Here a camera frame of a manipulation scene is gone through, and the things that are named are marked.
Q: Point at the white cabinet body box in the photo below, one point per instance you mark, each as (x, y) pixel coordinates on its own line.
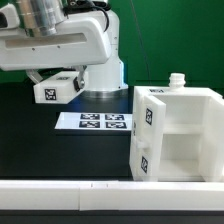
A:
(183, 127)

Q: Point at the white front obstacle rail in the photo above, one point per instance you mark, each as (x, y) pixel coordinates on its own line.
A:
(111, 195)

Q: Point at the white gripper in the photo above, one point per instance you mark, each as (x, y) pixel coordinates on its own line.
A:
(37, 36)

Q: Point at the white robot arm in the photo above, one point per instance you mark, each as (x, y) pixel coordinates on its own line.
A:
(101, 80)

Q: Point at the white base tag sheet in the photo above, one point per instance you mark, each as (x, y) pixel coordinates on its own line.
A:
(94, 121)

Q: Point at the white block with tags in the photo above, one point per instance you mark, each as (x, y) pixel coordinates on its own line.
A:
(58, 89)

